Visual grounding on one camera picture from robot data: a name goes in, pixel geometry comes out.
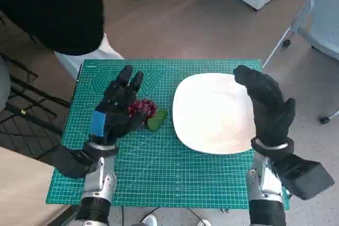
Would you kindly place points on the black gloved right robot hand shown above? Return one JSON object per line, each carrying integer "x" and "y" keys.
{"x": 267, "y": 104}

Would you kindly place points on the person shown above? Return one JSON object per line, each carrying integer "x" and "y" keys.
{"x": 53, "y": 11}

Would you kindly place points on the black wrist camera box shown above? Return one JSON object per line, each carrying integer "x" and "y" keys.
{"x": 307, "y": 181}
{"x": 66, "y": 162}

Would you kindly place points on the white square plate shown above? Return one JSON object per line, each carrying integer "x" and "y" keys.
{"x": 212, "y": 115}

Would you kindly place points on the light wooden table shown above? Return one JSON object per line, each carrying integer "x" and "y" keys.
{"x": 21, "y": 191}

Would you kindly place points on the pale blue wheeled chair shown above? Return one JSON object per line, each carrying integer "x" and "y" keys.
{"x": 320, "y": 25}

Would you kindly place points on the green cutting mat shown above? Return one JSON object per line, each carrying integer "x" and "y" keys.
{"x": 159, "y": 157}

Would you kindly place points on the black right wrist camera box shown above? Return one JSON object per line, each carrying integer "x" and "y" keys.
{"x": 307, "y": 181}

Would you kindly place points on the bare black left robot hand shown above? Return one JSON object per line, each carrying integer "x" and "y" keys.
{"x": 116, "y": 99}

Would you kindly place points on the white shoe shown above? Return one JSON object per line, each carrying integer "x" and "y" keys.
{"x": 149, "y": 221}
{"x": 203, "y": 222}

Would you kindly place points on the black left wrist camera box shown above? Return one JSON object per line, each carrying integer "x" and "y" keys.
{"x": 66, "y": 162}

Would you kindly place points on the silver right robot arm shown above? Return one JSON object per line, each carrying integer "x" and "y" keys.
{"x": 260, "y": 183}

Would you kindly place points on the red toy grapes with leaf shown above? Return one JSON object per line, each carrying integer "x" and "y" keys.
{"x": 144, "y": 105}

